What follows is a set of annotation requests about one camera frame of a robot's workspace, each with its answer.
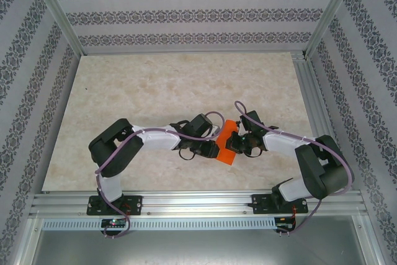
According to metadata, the orange paper sheet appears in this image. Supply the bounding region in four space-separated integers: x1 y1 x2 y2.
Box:
215 119 240 166

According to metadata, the grey sheet metal panel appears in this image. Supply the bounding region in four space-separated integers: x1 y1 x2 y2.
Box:
30 229 373 265

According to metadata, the small circuit board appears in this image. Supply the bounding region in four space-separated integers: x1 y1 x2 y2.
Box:
101 218 128 228
275 217 295 228

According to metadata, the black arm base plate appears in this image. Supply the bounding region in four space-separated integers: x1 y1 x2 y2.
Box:
86 195 143 216
251 194 310 215

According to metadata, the long aluminium mounting rail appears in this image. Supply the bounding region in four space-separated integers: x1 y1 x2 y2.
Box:
29 189 368 218

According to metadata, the aluminium side rail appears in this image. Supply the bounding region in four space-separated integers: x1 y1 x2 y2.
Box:
290 50 354 192

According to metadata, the slotted grey cable duct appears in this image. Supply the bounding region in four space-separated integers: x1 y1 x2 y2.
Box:
42 217 277 230

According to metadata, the aluminium frame post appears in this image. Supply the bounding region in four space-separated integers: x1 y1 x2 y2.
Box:
26 0 85 57
302 0 364 60

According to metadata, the aluminium frame bar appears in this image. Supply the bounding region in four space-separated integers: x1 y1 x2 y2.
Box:
14 217 43 265
353 215 384 265

